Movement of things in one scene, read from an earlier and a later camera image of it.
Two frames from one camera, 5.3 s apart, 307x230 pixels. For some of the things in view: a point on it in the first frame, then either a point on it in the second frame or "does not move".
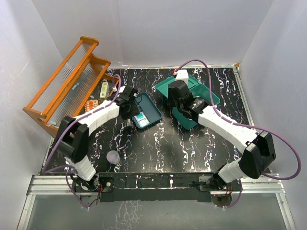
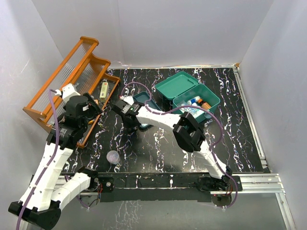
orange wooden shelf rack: (75, 90) does not move
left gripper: (134, 112) -> (93, 108)
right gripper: (171, 103) -> (128, 126)
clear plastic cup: (113, 157) does not move
